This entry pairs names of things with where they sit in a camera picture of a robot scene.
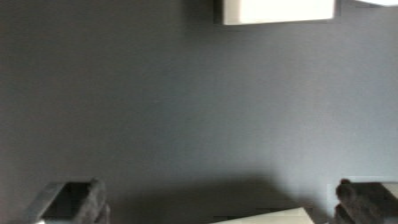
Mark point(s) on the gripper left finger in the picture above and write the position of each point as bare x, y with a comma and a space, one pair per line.
73, 203

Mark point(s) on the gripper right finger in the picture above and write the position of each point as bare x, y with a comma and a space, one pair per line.
368, 203

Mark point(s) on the white square tabletop part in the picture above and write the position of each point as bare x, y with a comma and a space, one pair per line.
292, 216

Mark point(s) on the white leg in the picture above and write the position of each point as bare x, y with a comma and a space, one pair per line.
272, 11
379, 3

